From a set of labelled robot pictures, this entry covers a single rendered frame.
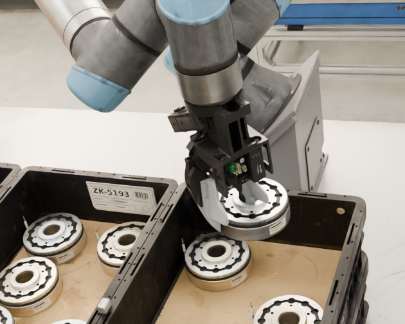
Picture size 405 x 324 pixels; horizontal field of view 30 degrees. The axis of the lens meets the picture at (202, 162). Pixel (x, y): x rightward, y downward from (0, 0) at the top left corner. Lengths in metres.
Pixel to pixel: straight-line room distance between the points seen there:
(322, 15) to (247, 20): 1.65
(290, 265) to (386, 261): 0.24
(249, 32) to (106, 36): 0.49
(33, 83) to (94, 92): 2.79
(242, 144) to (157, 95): 2.49
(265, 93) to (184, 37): 0.59
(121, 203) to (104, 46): 0.43
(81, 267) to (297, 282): 0.36
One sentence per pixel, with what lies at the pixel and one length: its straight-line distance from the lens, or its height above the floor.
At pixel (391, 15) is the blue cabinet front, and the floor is 0.36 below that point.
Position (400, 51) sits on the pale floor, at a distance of 3.48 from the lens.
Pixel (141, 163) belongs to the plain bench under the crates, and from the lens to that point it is 1.71.
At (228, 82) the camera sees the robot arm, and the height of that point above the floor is 1.23.
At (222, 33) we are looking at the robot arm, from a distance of 0.84.
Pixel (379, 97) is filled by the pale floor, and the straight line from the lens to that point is 3.15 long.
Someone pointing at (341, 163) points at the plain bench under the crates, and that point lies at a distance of 1.61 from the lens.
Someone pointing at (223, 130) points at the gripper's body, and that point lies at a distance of 0.88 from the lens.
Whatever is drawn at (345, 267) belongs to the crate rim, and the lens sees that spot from 1.04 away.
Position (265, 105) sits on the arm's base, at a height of 0.92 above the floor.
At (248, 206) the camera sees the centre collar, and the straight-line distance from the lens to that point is 1.02.
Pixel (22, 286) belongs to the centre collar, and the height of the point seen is 0.87.
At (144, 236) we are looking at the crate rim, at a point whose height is 0.93.
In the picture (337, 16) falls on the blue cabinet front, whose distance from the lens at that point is 3.01.
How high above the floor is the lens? 1.66
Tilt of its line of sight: 35 degrees down
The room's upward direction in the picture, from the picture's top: 11 degrees counter-clockwise
